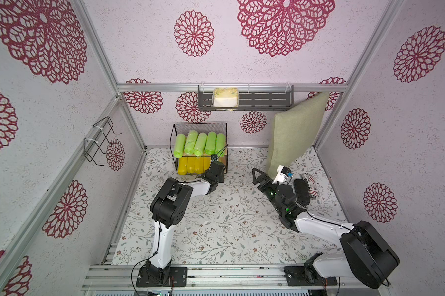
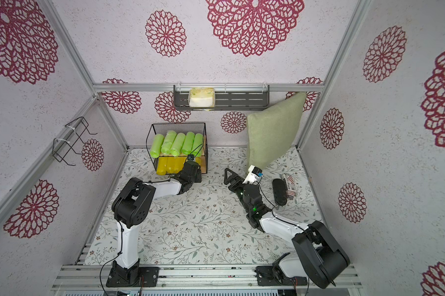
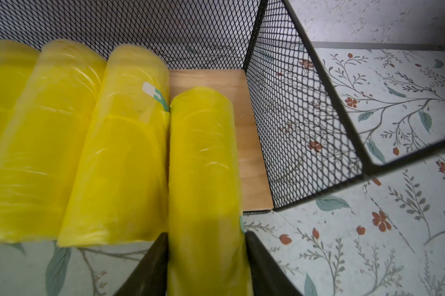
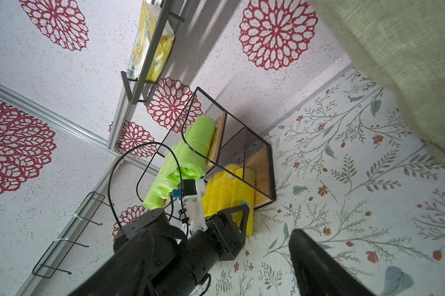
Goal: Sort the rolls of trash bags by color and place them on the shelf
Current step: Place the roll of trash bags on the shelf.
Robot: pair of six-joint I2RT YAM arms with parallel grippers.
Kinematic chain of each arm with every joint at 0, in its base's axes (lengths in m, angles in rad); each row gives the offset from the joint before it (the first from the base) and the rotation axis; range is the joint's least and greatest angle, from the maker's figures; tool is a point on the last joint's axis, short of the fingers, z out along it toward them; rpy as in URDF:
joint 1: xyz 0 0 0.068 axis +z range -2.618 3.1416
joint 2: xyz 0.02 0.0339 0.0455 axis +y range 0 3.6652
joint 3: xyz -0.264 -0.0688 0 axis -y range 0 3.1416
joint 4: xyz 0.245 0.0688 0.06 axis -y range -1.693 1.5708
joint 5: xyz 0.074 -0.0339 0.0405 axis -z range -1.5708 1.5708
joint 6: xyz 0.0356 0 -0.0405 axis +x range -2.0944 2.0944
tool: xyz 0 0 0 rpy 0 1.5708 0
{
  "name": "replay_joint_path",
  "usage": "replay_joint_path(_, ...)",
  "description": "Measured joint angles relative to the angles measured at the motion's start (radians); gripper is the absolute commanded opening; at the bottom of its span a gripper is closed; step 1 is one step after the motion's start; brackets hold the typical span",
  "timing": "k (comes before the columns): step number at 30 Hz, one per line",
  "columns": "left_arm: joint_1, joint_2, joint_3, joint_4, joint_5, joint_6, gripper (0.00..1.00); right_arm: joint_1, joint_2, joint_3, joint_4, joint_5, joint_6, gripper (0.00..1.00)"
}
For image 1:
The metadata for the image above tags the green bag roll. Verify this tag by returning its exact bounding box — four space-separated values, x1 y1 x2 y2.
215 133 227 157
173 134 186 159
193 133 207 157
184 130 199 155
204 131 217 155

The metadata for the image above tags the yellow bag roll front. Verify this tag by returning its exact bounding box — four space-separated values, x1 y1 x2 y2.
177 157 188 175

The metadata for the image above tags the black wire wooden shelf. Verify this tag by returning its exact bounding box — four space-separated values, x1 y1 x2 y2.
169 122 228 175

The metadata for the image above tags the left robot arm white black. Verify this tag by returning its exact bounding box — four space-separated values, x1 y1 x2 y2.
148 161 226 271

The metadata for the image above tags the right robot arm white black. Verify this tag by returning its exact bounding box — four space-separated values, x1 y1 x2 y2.
252 166 400 289

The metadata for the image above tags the black oval object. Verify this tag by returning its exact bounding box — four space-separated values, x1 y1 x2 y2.
293 178 311 207

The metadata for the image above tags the green cushion pillow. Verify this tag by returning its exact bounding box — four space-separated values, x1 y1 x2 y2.
266 92 329 179

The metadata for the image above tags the white yellow sponge block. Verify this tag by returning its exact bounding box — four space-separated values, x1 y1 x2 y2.
212 88 239 109

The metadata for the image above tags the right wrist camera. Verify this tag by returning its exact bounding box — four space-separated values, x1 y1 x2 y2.
273 165 293 184

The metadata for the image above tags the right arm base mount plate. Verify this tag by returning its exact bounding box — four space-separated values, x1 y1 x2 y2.
284 266 338 287

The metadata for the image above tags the grey wall mounted rack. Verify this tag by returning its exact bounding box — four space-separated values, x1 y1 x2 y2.
197 84 294 111

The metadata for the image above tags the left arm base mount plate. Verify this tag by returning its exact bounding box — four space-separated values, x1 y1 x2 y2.
136 260 188 288

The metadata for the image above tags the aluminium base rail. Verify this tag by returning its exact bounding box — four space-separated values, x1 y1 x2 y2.
81 263 364 291

